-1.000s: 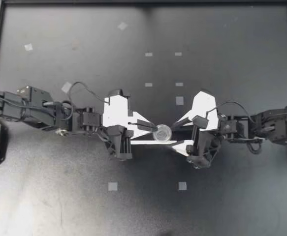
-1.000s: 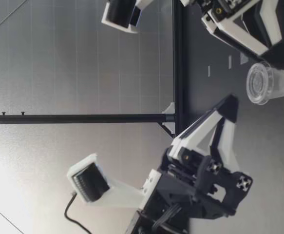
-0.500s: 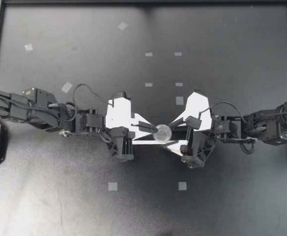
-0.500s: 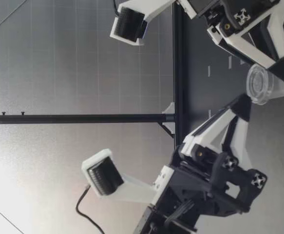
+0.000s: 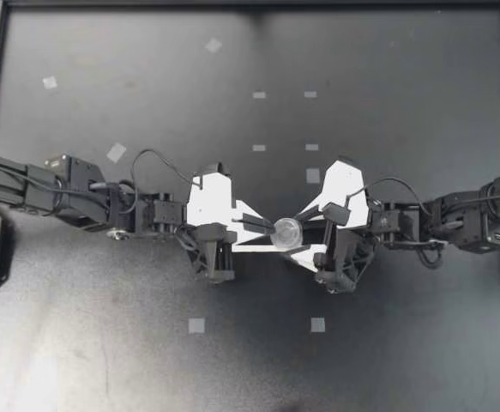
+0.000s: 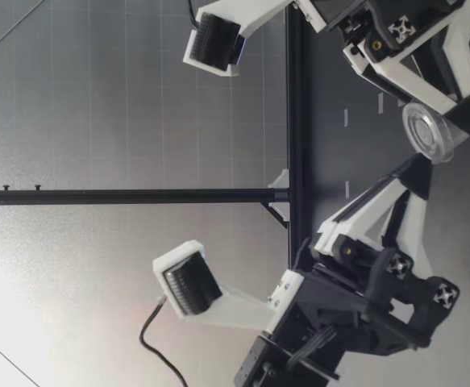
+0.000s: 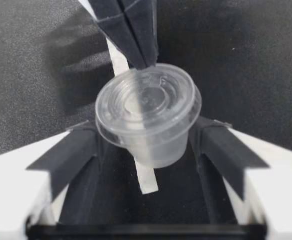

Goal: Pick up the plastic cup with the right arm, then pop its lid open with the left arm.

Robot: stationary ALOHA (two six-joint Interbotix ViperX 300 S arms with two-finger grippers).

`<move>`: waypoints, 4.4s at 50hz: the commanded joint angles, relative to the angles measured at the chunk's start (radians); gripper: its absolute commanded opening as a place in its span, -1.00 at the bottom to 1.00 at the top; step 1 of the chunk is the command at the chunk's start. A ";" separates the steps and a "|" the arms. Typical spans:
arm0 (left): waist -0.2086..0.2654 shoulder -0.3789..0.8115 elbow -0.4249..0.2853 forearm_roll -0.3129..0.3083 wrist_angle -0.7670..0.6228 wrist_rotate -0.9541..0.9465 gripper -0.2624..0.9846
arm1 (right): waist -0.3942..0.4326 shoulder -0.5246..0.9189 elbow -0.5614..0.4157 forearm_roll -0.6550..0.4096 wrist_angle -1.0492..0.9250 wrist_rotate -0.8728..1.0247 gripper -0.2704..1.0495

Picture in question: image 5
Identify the black frame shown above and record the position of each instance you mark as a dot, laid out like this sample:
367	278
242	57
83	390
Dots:
249	3

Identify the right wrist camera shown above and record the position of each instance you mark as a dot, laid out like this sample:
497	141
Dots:
344	180

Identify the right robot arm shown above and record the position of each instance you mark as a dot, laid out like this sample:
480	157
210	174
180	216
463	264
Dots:
464	214

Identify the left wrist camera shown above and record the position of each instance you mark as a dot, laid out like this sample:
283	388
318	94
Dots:
210	199

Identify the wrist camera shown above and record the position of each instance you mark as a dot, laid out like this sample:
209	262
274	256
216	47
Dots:
210	199
344	180

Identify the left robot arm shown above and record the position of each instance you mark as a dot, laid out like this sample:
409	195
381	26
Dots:
78	189

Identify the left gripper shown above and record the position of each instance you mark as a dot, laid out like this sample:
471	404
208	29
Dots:
221	257

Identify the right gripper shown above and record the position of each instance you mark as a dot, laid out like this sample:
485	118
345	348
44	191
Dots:
348	253

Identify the small clear plastic cup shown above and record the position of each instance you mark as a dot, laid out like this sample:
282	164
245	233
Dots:
288	232

